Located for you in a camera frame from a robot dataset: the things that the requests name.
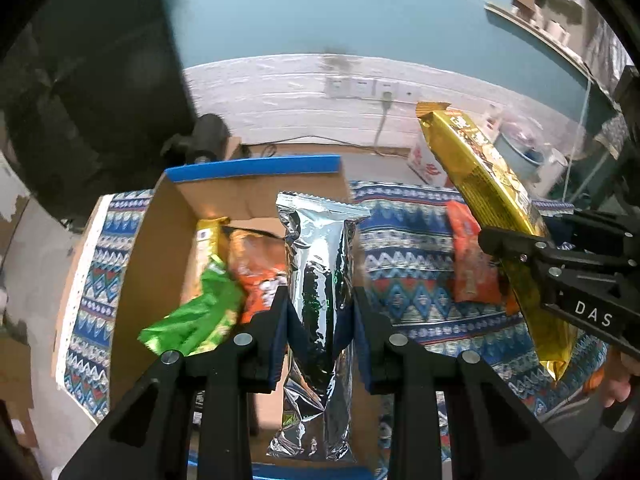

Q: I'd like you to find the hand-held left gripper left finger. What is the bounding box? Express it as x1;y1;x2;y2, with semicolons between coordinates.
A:
59;286;291;480

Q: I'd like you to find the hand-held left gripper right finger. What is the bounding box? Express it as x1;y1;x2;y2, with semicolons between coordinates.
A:
351;286;581;480

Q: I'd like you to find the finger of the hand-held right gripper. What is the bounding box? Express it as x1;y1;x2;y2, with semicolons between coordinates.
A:
547;208;640;267
477;226;568;307

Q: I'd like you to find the orange snack packet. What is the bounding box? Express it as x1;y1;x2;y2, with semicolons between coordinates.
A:
445;200;504;305

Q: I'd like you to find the brown flower snack packet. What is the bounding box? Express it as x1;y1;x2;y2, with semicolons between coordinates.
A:
227;229;290;325

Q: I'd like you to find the green snack packet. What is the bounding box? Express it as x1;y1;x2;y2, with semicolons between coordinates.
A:
139;255;247;357

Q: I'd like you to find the silver foil snack packet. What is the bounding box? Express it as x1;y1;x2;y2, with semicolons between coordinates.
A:
267;191;372;463

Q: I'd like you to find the gold snack packet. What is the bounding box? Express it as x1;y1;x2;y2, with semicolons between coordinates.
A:
415;101;577;384

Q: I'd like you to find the long yellow biscuit packet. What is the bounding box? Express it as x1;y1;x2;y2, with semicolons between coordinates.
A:
194;216;231;282

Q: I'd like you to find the cardboard box with blue rim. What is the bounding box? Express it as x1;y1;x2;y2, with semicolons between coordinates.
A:
107;155;392;480

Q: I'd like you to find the person's right hand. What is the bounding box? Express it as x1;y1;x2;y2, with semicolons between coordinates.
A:
597;347;634;409

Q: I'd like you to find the white kettle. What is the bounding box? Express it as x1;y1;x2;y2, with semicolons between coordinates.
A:
536;148;569;197

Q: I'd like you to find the patterned blue blanket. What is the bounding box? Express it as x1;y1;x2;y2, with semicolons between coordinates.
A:
55;180;617;480

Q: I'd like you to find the grey waste bin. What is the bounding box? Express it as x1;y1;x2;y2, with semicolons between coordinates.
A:
492;122;547;182

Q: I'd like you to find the red and white bag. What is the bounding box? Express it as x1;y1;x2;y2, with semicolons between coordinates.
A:
406;135;449;189

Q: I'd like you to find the striped silver hanging sheet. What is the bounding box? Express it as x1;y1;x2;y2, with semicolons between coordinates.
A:
581;12;634;93

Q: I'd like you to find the small cardboard box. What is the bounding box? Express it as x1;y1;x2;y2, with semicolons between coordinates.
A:
220;136;244;162

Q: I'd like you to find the large dark cloth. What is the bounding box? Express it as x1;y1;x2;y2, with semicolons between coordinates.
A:
0;0;199;223

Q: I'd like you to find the white cable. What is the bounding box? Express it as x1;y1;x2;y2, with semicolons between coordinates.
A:
562;77;594;202

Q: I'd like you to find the black cable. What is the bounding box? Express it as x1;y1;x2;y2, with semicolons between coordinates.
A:
242;142;279;159

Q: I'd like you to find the grey plug cable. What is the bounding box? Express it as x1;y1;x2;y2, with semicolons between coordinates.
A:
372;91;397;149

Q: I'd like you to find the white wall shelf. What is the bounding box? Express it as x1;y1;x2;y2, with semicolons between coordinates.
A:
484;2;597;82

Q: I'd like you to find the black camera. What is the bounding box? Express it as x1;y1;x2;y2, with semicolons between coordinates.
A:
161;114;231;164

